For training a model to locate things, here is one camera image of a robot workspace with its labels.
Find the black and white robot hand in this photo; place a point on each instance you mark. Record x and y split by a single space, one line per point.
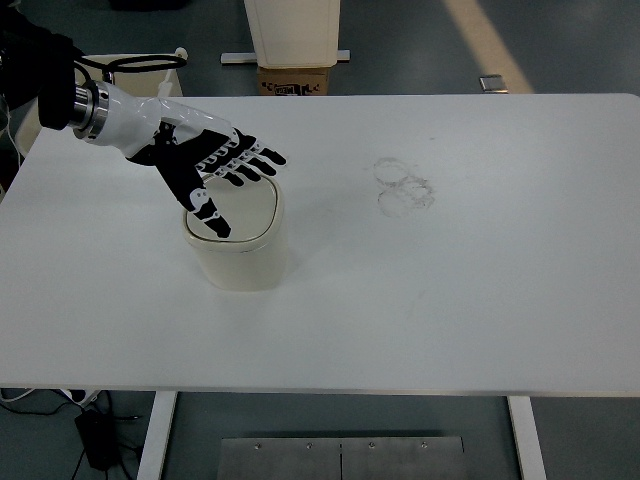
183 144

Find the small beige trash can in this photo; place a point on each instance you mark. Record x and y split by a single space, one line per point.
254 256

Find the beige open bin behind table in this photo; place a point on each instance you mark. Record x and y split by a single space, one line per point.
162 81

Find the white table foot bar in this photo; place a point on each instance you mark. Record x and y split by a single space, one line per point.
243 58

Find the brown cardboard box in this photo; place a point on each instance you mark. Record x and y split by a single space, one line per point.
293 81

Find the white power strip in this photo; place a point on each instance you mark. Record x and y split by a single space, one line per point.
81 397

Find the black power adapter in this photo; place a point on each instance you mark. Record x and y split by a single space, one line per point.
98 436

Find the small grey floor plate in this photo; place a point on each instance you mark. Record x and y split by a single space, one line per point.
493 84

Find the left white table leg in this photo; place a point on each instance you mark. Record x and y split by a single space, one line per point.
157 436

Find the white table leg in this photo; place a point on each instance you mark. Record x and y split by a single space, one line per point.
157 436
526 438

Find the right white table leg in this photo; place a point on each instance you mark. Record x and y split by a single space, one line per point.
526 438

